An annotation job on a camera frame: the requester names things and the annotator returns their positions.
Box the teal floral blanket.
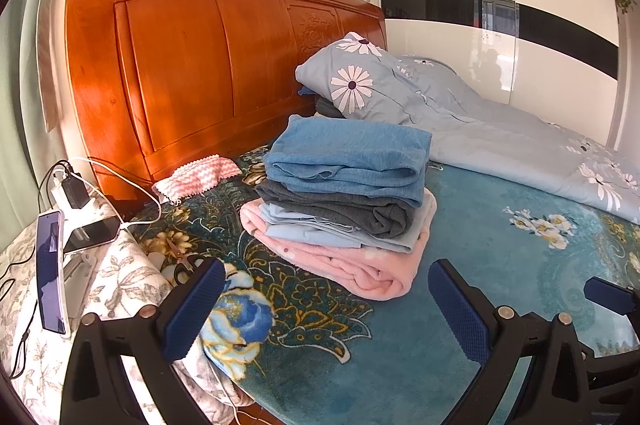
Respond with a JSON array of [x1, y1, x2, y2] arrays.
[[127, 145, 640, 425]]

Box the light blue garment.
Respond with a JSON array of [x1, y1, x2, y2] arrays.
[[260, 190, 438, 254]]

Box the white power strip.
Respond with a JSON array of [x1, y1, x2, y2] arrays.
[[50, 170, 103, 218]]

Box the white phone stand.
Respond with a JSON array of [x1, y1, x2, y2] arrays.
[[62, 250, 97, 321]]

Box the pink fleece garment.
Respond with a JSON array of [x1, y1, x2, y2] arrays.
[[240, 197, 433, 301]]

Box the white framed phone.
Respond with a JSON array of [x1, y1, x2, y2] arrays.
[[36, 211, 68, 338]]

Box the dark cloth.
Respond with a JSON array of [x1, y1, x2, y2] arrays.
[[314, 97, 346, 120]]

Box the hanging wall calendar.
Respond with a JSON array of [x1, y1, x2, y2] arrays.
[[37, 0, 63, 133]]

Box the white charging cable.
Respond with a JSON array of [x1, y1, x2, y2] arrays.
[[70, 157, 163, 228]]

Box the dark grey garment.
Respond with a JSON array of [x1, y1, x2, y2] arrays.
[[255, 180, 416, 240]]

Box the thin black cable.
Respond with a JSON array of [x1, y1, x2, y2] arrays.
[[0, 255, 40, 381]]

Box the black smartphone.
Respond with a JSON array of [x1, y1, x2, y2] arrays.
[[65, 217, 121, 253]]

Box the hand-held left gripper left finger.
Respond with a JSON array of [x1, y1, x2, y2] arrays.
[[60, 257, 227, 425]]

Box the black charger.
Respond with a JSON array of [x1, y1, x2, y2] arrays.
[[62, 175, 88, 210]]

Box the pink white striped cloth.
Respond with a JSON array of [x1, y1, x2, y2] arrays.
[[151, 156, 242, 206]]

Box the light blue daisy duvet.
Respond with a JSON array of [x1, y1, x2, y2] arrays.
[[295, 31, 640, 226]]

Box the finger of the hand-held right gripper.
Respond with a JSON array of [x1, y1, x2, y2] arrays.
[[584, 276, 635, 317], [579, 340, 640, 411]]

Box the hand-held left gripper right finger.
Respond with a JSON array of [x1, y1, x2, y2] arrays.
[[427, 259, 593, 425]]

